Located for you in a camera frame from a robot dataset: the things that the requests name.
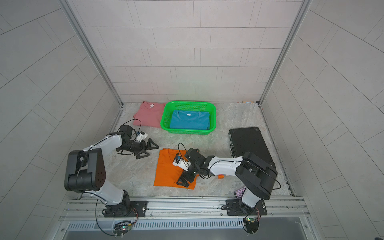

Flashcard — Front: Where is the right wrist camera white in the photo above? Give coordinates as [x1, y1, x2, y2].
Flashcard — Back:
[173, 154, 190, 171]

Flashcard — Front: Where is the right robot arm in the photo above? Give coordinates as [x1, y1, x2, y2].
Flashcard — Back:
[173, 148, 278, 214]

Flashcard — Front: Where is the pink t-shirt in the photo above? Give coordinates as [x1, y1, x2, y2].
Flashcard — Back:
[133, 102, 166, 128]

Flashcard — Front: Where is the aluminium rail frame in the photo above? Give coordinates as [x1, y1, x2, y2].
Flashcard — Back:
[58, 196, 310, 222]

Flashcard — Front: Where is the left circuit board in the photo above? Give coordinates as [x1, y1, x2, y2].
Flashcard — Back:
[113, 221, 133, 237]

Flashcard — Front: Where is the circuit board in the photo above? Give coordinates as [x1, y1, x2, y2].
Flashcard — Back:
[113, 221, 133, 237]
[243, 218, 260, 235]

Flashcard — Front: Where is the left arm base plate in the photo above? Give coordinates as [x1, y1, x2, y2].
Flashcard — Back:
[102, 201, 148, 218]

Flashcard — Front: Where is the blue t-shirt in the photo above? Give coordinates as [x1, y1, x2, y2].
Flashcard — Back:
[170, 110, 211, 130]

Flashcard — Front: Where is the orange t-shirt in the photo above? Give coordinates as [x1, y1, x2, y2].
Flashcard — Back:
[154, 149, 197, 190]

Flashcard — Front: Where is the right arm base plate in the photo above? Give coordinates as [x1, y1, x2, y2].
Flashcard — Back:
[224, 199, 268, 216]

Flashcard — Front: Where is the right circuit board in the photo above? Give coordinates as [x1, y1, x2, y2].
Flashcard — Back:
[243, 218, 260, 235]

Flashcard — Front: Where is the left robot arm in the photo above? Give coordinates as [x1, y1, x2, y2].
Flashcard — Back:
[64, 125, 159, 218]

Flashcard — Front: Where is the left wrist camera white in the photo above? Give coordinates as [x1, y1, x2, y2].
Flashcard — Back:
[135, 131, 148, 143]

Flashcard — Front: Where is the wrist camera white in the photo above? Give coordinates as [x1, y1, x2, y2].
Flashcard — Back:
[173, 154, 190, 171]
[135, 131, 148, 143]

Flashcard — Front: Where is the black case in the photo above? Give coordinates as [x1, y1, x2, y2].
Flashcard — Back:
[229, 127, 276, 168]

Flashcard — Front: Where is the green plastic basket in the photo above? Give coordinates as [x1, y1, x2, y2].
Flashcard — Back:
[161, 101, 217, 135]

